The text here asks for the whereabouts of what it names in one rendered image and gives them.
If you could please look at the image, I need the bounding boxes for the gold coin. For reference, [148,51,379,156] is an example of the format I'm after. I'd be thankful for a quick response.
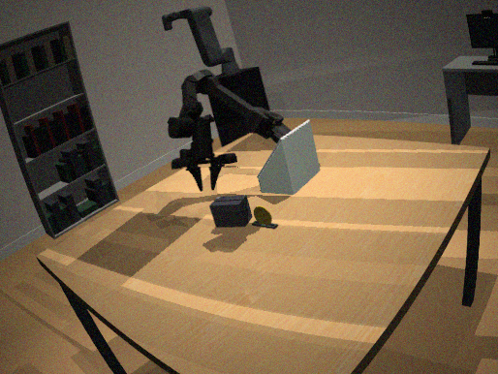
[254,206,272,225]

